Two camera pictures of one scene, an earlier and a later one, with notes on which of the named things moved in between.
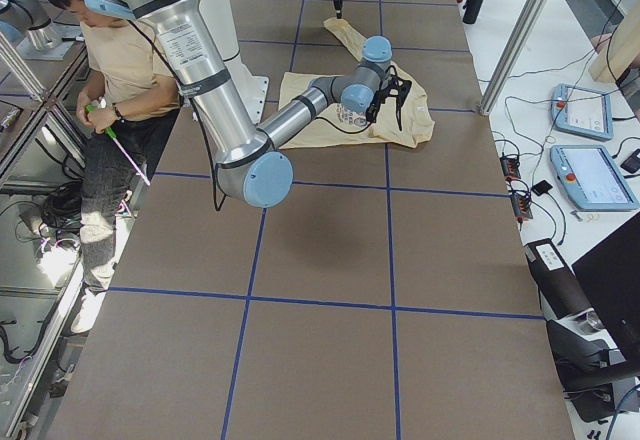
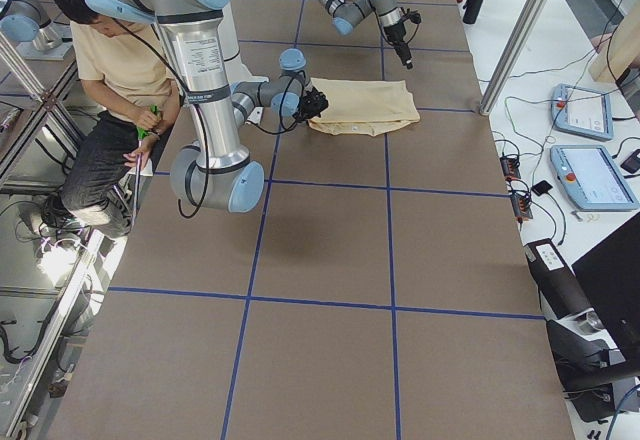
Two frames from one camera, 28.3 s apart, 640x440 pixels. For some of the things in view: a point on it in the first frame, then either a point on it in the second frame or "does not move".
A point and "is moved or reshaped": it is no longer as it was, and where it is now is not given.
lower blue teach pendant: x=591 y=179 does not move
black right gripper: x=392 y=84 → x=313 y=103
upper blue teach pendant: x=582 y=111 does not move
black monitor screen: x=611 y=274 does not move
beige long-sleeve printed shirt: x=337 y=125 is moved or reshaped
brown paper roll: x=557 y=282 does not move
